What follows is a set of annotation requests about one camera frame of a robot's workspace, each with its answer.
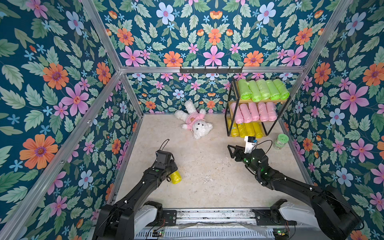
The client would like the yellow trash bag roll large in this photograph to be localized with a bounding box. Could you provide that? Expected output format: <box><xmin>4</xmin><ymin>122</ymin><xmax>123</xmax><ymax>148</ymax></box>
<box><xmin>170</xmin><ymin>171</ymin><xmax>182</xmax><ymax>185</ymax></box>

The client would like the green trash bag roll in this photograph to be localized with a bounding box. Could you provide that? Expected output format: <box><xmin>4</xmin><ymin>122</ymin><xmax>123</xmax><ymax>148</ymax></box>
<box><xmin>273</xmin><ymin>79</ymin><xmax>290</xmax><ymax>100</ymax></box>
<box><xmin>266</xmin><ymin>80</ymin><xmax>281</xmax><ymax>101</ymax></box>
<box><xmin>238</xmin><ymin>79</ymin><xmax>252</xmax><ymax>100</ymax></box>
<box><xmin>256</xmin><ymin>79</ymin><xmax>271</xmax><ymax>100</ymax></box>
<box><xmin>249</xmin><ymin>80</ymin><xmax>262</xmax><ymax>103</ymax></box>

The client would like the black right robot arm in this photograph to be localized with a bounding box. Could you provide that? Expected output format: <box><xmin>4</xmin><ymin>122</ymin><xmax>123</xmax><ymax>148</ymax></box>
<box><xmin>228</xmin><ymin>145</ymin><xmax>364</xmax><ymax>240</ymax></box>

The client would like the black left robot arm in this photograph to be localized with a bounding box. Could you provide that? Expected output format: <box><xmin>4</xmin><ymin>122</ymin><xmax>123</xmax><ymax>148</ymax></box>
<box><xmin>92</xmin><ymin>150</ymin><xmax>178</xmax><ymax>240</ymax></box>

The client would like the white plush bunny pink shirt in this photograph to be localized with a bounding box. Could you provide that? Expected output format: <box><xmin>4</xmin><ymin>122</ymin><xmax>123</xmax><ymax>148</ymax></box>
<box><xmin>175</xmin><ymin>100</ymin><xmax>213</xmax><ymax>140</ymax></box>

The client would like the upper green lidded jar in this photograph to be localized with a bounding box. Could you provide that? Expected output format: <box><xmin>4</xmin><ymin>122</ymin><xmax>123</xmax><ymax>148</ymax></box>
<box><xmin>274</xmin><ymin>134</ymin><xmax>290</xmax><ymax>149</ymax></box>

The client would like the green circuit board left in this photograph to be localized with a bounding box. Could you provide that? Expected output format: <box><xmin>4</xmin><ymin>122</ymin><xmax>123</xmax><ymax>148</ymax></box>
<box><xmin>152</xmin><ymin>230</ymin><xmax>165</xmax><ymax>238</ymax></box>

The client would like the green circuit board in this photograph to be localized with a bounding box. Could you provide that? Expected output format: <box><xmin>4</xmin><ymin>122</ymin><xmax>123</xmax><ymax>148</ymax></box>
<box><xmin>273</xmin><ymin>229</ymin><xmax>290</xmax><ymax>240</ymax></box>
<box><xmin>152</xmin><ymin>230</ymin><xmax>165</xmax><ymax>238</ymax></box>

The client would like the green circuit board right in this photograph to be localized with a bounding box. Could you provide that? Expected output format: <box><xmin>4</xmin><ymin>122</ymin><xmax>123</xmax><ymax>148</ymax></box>
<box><xmin>273</xmin><ymin>229</ymin><xmax>290</xmax><ymax>240</ymax></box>

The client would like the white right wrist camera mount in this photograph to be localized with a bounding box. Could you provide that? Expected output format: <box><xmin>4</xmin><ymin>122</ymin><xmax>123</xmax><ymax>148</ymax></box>
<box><xmin>244</xmin><ymin>136</ymin><xmax>258</xmax><ymax>154</ymax></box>

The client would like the wooden shelf black metal frame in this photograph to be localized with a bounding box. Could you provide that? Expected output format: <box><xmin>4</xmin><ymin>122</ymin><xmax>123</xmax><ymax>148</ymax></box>
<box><xmin>225</xmin><ymin>79</ymin><xmax>291</xmax><ymax>137</ymax></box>

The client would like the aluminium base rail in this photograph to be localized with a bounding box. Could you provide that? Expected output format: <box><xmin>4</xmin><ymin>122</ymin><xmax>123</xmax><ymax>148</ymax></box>
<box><xmin>133</xmin><ymin>208</ymin><xmax>328</xmax><ymax>240</ymax></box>

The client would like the black hook rail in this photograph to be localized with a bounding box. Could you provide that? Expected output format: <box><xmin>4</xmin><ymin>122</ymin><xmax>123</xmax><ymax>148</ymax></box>
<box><xmin>179</xmin><ymin>66</ymin><xmax>243</xmax><ymax>75</ymax></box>

